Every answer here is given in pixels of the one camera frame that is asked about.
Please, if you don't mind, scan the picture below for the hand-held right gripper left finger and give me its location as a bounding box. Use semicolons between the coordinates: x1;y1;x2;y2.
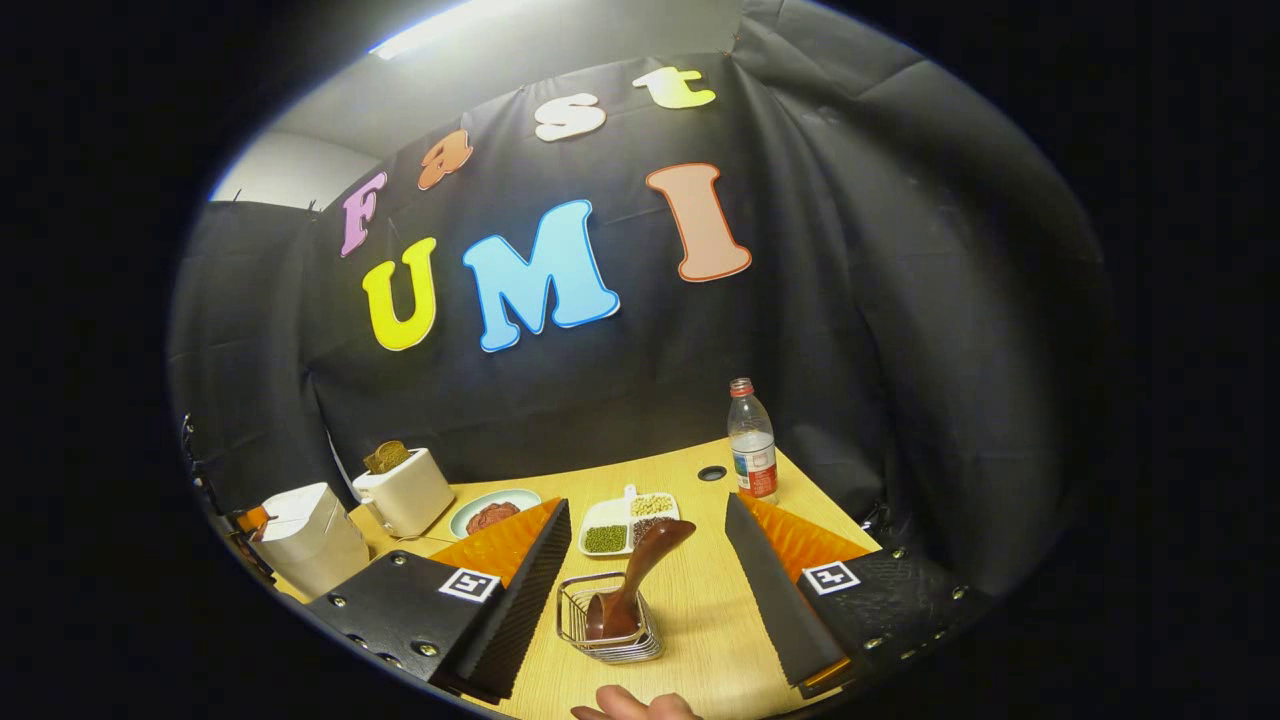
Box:
305;498;573;701

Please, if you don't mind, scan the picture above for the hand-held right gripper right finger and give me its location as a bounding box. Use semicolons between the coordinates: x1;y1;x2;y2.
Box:
724;492;996;699

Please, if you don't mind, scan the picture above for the white rice cooker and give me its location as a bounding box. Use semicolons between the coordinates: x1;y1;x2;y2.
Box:
258;483;371;601

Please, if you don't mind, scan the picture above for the wire chopstick holder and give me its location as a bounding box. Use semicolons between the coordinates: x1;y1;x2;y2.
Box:
556;571;665;665

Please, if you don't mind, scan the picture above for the dark wooden spoon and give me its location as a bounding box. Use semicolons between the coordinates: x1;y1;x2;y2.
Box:
585;518;698;641

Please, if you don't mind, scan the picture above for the pale green plate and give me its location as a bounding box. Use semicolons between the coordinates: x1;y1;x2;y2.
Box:
448;488;543;541

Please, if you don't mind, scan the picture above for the white divided bean dish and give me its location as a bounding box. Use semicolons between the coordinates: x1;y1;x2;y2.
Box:
578;485;681;558

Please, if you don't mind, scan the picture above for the white toaster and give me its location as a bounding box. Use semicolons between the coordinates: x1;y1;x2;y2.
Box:
352;447;457;539

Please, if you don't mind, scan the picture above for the clear plastic water bottle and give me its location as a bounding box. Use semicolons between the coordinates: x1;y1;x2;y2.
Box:
727;378;779;506

